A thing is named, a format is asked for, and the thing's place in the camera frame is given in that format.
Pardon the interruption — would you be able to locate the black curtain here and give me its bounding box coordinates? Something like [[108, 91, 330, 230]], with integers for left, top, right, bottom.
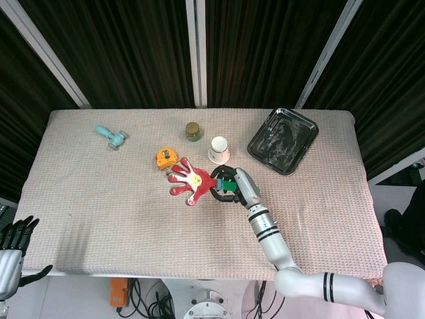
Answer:
[[0, 0, 425, 202]]

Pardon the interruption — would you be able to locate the beige waffle-weave tablecloth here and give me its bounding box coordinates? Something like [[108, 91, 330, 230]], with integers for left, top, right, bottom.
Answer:
[[15, 108, 389, 280]]

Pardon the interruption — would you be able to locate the red hand clapper green handle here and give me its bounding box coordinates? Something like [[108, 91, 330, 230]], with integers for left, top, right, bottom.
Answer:
[[167, 158, 238, 207]]

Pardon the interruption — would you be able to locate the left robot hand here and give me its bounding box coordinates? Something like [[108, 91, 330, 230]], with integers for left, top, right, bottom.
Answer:
[[0, 215, 54, 300]]

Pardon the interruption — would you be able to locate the green jar olive lid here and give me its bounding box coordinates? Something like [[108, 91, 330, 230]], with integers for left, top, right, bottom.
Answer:
[[184, 121, 204, 143]]

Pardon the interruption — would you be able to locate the round white robot base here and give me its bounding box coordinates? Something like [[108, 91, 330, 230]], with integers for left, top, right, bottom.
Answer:
[[183, 288, 234, 319]]

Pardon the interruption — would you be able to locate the white paper cup blue print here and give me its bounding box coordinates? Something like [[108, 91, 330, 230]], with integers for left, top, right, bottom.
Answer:
[[207, 136, 232, 165]]

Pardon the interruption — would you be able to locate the black square metal tray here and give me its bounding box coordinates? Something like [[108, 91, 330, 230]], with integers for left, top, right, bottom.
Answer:
[[246, 107, 320, 177]]

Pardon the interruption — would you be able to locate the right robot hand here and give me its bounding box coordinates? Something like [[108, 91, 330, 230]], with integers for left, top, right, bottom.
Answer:
[[209, 165, 262, 211]]

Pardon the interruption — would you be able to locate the slanted white frame post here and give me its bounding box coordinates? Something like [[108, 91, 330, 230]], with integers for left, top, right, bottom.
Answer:
[[295, 0, 377, 110], [0, 0, 92, 109]]

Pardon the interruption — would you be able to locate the yellow tape measure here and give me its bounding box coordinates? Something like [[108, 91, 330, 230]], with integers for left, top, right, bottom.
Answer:
[[155, 148, 181, 171]]

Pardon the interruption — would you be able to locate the orange box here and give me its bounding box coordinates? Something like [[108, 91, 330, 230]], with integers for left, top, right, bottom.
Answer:
[[110, 277, 130, 308]]

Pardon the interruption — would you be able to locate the black floor cable bundle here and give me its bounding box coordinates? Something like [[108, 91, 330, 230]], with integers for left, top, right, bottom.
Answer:
[[116, 278, 187, 319]]

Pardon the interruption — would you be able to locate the upright white frame post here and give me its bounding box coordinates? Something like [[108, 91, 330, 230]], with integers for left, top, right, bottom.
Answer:
[[185, 0, 209, 108]]

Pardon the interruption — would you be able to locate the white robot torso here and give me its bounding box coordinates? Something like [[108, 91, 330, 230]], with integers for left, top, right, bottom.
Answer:
[[381, 261, 425, 319]]

